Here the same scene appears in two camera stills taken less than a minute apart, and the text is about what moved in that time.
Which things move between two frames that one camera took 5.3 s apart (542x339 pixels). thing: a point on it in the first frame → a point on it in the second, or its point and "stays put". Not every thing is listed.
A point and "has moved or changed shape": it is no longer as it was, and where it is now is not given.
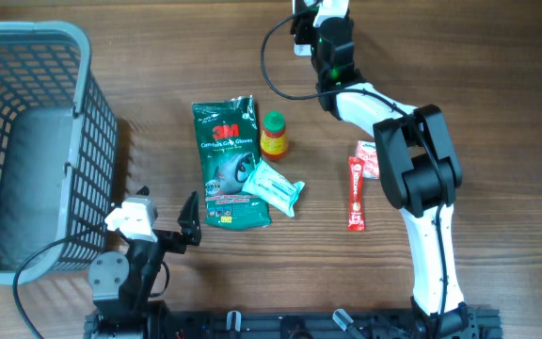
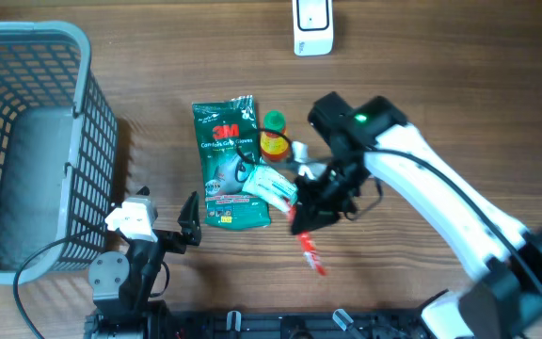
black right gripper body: x=304 y=29 → x=330 y=190
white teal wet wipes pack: x=273 y=186 stays put
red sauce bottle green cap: x=274 y=139 stays put
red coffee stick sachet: x=356 y=220 has moved or changed shape
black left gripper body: x=170 y=241 stays put
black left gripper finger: x=189 y=219 stays put
